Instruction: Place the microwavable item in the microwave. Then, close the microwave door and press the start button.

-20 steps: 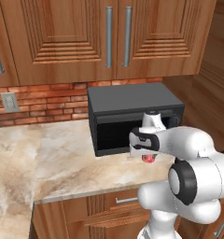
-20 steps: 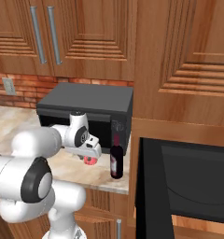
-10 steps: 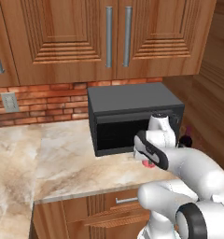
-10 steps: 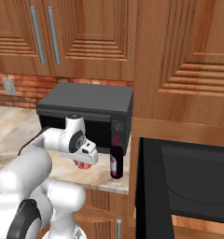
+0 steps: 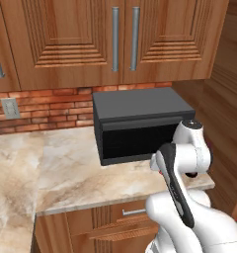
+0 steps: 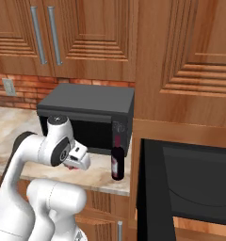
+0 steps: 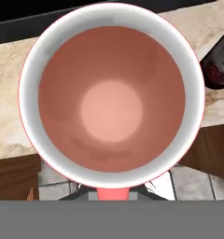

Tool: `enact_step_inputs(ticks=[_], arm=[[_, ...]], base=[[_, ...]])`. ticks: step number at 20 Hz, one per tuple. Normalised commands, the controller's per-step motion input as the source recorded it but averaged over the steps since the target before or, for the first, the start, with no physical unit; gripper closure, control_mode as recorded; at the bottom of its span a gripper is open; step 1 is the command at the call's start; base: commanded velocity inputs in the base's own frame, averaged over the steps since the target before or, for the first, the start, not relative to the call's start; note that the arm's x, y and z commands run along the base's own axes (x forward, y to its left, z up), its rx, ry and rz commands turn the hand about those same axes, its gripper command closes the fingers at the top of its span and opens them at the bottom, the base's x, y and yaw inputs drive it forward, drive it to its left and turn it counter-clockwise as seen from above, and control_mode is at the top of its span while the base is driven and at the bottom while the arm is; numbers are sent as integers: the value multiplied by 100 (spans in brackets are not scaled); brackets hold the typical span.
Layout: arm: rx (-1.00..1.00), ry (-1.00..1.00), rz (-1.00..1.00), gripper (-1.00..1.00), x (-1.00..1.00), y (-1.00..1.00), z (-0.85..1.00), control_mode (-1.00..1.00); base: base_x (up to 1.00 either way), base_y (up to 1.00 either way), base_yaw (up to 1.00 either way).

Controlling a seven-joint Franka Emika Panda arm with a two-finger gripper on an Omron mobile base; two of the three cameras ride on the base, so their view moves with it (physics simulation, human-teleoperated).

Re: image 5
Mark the wide wooden cupboard door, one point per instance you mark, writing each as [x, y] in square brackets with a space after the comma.
[64, 39]

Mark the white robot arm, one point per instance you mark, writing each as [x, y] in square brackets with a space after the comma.
[196, 224]

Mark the tall wooden side panel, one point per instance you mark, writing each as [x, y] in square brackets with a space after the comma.
[225, 108]

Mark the black microwave oven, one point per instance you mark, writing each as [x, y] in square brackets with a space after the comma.
[137, 105]

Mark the wooden base cupboard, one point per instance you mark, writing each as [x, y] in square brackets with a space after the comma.
[51, 234]

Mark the grey wall socket plate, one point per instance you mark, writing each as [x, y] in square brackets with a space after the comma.
[10, 108]

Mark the wooden drawer front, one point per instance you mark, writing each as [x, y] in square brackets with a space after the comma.
[123, 227]

